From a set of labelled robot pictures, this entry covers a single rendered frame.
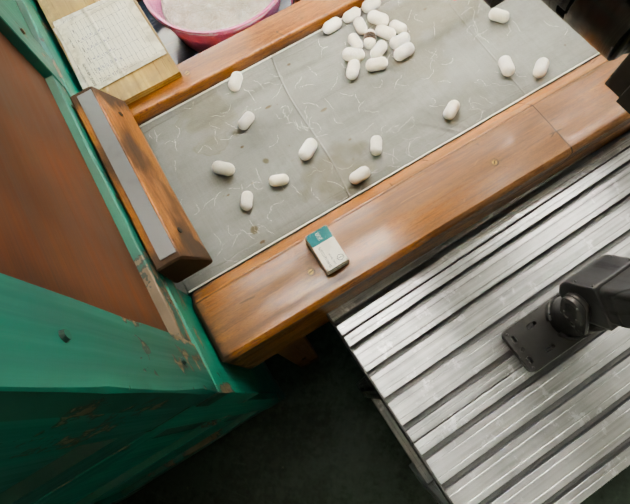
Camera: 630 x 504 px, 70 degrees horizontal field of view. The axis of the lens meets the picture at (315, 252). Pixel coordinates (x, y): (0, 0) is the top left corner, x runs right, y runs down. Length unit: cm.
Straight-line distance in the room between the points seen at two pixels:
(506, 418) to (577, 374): 12
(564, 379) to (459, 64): 52
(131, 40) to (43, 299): 64
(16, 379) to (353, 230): 49
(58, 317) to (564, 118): 71
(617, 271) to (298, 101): 51
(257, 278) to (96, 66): 46
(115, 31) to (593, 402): 95
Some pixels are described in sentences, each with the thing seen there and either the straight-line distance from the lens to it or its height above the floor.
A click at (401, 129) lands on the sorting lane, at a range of 75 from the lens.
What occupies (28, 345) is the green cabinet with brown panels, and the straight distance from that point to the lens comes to 27.
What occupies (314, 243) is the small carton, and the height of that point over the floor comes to 78.
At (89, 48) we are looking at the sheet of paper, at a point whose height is 78.
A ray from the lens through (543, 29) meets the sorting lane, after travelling 92.
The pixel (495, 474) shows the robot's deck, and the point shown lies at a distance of 74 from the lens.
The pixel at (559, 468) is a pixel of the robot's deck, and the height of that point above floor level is 67.
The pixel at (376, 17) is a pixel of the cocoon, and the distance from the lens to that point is 86.
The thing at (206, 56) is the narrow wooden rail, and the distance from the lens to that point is 84.
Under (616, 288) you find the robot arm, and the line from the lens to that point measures 62.
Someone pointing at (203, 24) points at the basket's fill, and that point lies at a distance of 93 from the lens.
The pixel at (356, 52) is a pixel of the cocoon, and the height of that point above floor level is 76.
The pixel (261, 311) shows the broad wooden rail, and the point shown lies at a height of 76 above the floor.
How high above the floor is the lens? 137
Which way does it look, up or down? 72 degrees down
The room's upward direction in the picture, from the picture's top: 12 degrees counter-clockwise
